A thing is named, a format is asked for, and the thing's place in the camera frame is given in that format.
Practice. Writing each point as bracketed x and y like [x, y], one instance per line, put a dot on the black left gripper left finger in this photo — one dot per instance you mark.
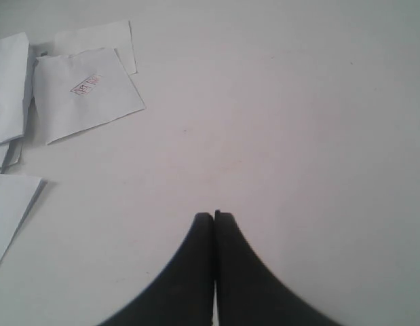
[183, 293]

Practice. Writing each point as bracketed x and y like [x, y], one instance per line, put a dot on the stamped white paper sheet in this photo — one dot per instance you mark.
[77, 92]

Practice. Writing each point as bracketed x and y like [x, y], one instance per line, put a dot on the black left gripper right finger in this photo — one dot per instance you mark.
[247, 291]

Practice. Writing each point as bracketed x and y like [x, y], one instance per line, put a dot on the white paper sheet lower left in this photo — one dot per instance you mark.
[18, 193]

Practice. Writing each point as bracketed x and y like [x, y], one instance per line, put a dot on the small white paper under stack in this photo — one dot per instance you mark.
[10, 153]

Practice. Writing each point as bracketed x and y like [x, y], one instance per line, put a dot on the white paper sheet far left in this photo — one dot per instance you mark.
[13, 72]

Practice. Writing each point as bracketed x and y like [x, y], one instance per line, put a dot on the white paper sheet behind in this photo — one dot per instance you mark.
[115, 35]

